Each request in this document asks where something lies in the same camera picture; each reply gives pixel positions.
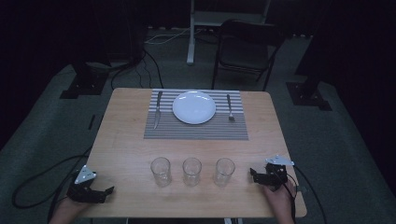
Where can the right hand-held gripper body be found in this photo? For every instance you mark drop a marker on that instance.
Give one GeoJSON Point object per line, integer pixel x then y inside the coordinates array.
{"type": "Point", "coordinates": [276, 174]}

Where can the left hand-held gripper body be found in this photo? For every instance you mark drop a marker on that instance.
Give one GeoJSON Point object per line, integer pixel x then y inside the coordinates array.
{"type": "Point", "coordinates": [81, 192]}

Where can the person's left hand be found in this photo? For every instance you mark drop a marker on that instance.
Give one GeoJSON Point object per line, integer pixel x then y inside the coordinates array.
{"type": "Point", "coordinates": [67, 211]}

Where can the person's right hand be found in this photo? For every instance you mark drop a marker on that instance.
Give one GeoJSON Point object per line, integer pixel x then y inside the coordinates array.
{"type": "Point", "coordinates": [281, 203]}

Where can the clear drinking glass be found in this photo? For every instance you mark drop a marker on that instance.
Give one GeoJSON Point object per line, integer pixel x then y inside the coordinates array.
{"type": "Point", "coordinates": [224, 171]}
{"type": "Point", "coordinates": [161, 171]}
{"type": "Point", "coordinates": [191, 171]}

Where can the small black bar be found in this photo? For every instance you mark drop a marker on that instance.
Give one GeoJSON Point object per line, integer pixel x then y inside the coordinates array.
{"type": "Point", "coordinates": [91, 122]}

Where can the steel fork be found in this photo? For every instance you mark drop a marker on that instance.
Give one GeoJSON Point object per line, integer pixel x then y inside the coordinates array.
{"type": "Point", "coordinates": [229, 107]}

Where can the grey striped placemat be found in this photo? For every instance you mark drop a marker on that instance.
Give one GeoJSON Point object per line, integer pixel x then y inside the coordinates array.
{"type": "Point", "coordinates": [193, 130]}

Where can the white round plate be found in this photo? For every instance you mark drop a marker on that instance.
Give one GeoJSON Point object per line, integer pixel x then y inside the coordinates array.
{"type": "Point", "coordinates": [194, 107]}

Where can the steel table knife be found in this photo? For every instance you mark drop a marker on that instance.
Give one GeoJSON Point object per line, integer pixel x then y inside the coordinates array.
{"type": "Point", "coordinates": [158, 110]}

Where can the black folding chair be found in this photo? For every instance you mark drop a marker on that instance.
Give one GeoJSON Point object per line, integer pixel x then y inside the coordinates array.
{"type": "Point", "coordinates": [244, 51]}

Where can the white metal stand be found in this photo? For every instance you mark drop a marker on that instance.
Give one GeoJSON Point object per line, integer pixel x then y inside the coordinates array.
{"type": "Point", "coordinates": [191, 37]}

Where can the black stand with base plate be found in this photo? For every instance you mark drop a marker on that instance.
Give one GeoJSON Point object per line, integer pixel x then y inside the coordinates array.
{"type": "Point", "coordinates": [85, 82]}
{"type": "Point", "coordinates": [308, 95]}

